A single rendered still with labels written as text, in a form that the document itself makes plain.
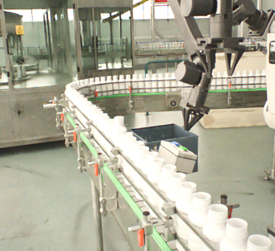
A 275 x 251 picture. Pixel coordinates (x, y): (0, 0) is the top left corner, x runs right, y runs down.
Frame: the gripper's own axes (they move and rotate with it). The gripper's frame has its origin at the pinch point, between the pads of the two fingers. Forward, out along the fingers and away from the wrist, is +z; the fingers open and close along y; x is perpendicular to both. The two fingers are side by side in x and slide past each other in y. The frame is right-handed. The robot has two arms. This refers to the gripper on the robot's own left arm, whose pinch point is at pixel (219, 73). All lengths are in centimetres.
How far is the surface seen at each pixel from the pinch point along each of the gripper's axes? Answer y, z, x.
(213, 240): -17.1, 29.2, -25.1
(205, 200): -15.1, 24.0, -18.9
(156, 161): -15.1, 24.4, 8.0
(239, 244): -15.4, 26.9, -30.9
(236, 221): -14.0, 24.3, -27.8
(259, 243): -13.6, 25.4, -34.0
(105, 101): 22, 42, 213
